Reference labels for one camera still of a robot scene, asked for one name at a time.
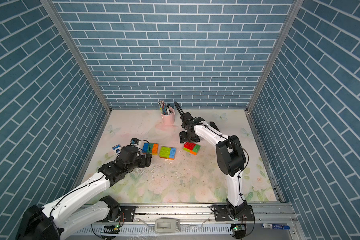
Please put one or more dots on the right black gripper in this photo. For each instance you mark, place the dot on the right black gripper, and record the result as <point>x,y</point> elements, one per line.
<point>182,138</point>

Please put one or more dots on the red lego brick bottom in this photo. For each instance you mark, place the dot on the red lego brick bottom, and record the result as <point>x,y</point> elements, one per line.
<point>185,147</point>

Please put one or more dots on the white handheld device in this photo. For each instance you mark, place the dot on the white handheld device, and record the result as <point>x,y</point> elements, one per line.
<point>167,225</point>

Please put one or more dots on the pink pen cup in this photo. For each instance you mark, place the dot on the pink pen cup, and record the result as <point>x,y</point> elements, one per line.
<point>169,119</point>

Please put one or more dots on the dark green lego brick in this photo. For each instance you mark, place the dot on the dark green lego brick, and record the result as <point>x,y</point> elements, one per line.
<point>150,148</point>

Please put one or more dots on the red lego brick top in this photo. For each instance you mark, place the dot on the red lego brick top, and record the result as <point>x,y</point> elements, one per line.
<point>190,146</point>

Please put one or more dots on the blue lego brick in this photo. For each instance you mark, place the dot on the blue lego brick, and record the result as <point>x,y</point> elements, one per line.
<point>146,148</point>
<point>172,153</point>

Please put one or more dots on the blue white marker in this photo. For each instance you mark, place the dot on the blue white marker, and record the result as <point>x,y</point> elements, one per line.
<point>275,226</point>

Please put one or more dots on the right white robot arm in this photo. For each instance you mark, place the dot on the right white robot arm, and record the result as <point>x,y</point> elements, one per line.
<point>232,158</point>

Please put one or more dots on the black stapler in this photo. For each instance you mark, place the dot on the black stapler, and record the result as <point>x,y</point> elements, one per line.
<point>214,126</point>

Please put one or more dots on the red lego brick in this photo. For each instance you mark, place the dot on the red lego brick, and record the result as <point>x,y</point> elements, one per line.
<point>185,147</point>
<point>190,146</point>

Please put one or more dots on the pens in cup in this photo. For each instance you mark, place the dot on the pens in cup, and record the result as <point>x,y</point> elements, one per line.
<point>165,107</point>

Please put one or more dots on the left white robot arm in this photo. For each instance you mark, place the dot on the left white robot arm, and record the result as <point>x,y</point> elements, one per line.
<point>64,216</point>

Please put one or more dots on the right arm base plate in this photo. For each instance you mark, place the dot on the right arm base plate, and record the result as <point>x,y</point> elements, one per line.
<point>225,213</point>

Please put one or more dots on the white blue small box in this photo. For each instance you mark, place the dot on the white blue small box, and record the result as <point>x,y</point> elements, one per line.
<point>116,149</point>

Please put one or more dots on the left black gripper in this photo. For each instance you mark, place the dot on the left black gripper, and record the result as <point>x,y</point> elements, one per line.
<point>144,163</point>

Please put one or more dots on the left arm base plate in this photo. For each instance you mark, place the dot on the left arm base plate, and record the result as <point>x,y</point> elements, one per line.
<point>121,214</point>

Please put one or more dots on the lime lego brick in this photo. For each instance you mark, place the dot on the lime lego brick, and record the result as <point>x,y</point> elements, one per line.
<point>168,151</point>
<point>163,153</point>

